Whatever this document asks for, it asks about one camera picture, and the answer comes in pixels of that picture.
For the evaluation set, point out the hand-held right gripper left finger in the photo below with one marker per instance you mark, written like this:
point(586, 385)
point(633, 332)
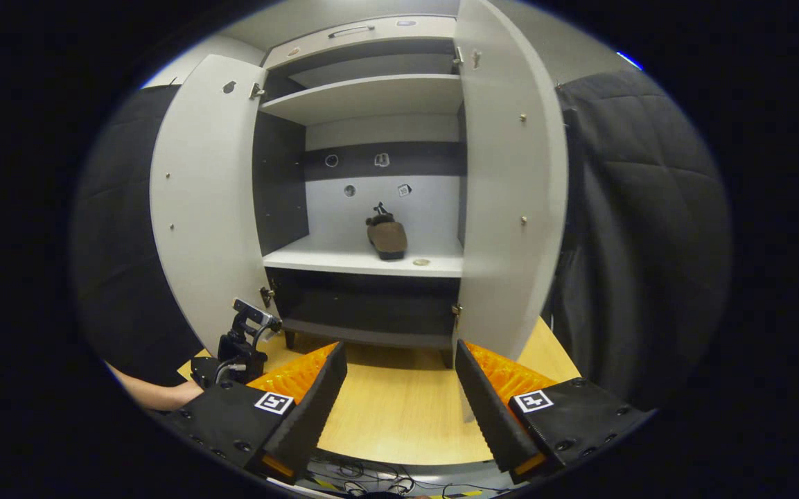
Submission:
point(316, 423)

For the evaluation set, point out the grey shoe cabinet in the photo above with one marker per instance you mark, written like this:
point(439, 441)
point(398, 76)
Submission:
point(344, 222)

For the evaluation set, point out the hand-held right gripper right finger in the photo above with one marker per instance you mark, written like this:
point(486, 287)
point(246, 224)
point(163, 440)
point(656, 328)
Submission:
point(489, 416)

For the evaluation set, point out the metal door hinge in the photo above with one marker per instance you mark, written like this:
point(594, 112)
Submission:
point(458, 58)
point(456, 311)
point(267, 296)
point(257, 90)

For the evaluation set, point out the brown fuzzy shoe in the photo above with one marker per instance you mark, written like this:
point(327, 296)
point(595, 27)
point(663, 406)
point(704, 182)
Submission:
point(389, 235)

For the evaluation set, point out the grey cabinet door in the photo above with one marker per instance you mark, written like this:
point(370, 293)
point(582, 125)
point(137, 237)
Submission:
point(205, 208)
point(510, 208)

